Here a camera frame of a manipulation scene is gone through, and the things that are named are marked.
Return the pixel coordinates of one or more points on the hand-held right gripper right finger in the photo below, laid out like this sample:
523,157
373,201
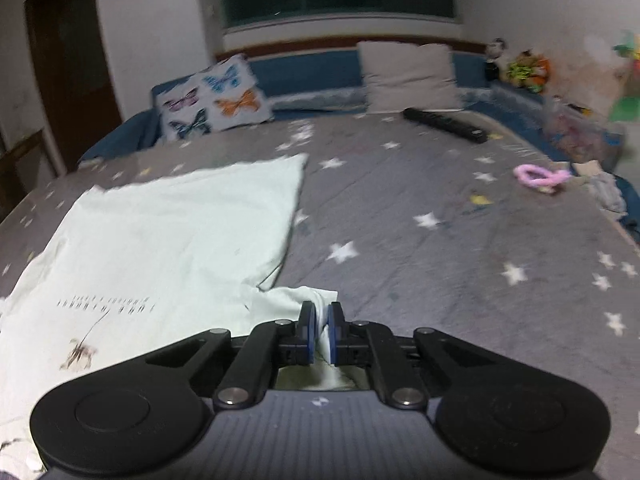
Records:
334,321

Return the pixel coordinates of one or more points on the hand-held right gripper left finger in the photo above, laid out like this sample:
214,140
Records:
306,321

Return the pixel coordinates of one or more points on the pale green t-shirt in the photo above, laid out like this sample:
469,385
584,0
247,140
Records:
150,240

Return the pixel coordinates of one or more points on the pile of small clothes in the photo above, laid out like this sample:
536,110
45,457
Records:
602,187

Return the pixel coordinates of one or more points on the grey star-print bed sheet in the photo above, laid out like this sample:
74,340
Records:
430,240

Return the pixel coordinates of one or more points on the black remote control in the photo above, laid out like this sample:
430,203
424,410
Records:
445,123

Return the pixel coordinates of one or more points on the butterfly print pillow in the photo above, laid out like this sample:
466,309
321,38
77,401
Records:
214,97

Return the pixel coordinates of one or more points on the blue padded bed surround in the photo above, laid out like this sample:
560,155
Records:
320,77

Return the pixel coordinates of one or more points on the beige pillow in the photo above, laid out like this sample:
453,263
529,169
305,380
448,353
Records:
407,76

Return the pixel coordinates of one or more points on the panda plush toy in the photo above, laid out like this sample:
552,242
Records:
495,59

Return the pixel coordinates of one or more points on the clear plastic storage box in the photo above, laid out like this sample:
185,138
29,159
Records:
580,130

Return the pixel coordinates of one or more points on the orange and green plush toy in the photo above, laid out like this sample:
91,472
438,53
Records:
529,71

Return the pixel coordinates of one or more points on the brown wooden door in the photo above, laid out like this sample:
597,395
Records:
70,75

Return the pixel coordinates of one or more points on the colourful pinwheel toy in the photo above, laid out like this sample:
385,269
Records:
627,77

